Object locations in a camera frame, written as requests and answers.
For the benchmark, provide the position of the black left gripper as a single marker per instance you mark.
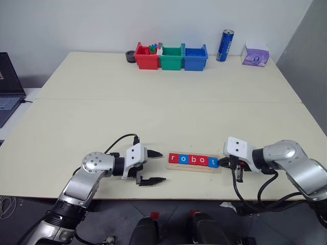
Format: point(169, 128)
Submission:
point(136, 171)

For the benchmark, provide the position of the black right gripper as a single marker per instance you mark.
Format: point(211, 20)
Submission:
point(240, 163)

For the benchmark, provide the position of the blue letter t block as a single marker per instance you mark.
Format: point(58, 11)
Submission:
point(213, 162)

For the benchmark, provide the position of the red letter o block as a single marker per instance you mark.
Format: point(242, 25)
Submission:
point(203, 160)

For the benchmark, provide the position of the red letter b block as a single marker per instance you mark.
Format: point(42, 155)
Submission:
point(193, 159)

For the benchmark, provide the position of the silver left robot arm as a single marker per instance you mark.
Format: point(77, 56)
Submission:
point(94, 163)

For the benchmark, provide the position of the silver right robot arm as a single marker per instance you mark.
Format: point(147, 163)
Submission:
point(301, 168)

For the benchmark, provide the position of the red letter r block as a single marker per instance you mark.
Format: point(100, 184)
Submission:
point(173, 158)

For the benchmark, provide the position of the blue letter o block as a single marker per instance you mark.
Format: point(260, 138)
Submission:
point(183, 159)

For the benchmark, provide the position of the wooden letter tray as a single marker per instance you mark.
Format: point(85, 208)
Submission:
point(191, 170)

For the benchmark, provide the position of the dark rounded shape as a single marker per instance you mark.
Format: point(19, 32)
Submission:
point(144, 231)
point(208, 229)

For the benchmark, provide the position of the blue plastic bin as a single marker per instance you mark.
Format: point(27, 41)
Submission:
point(194, 63)

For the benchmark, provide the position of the red plastic bin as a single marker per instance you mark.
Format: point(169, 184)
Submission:
point(146, 62)

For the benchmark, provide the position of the green plastic bin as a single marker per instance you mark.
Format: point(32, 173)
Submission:
point(171, 63)

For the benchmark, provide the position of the purple tissue box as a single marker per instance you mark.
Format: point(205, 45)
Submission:
point(255, 57)

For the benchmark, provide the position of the dark round bowl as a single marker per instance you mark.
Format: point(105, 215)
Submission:
point(129, 57)

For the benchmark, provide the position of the blue drink can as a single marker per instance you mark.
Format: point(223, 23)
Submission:
point(224, 47)

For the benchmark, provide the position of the small white plastic piece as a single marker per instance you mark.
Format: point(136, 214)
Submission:
point(159, 51)

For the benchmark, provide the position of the small green toy piece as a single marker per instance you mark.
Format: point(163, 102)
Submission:
point(152, 50)

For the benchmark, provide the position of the small blue toy piece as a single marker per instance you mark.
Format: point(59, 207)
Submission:
point(153, 46)

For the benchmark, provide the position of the dark laptop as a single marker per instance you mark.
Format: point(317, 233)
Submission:
point(7, 84)

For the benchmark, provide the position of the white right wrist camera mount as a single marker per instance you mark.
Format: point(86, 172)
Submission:
point(236, 146)

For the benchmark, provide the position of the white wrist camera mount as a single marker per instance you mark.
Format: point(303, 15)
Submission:
point(135, 151)
point(236, 146)

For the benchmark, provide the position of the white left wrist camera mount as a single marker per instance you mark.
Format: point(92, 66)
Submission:
point(135, 151)

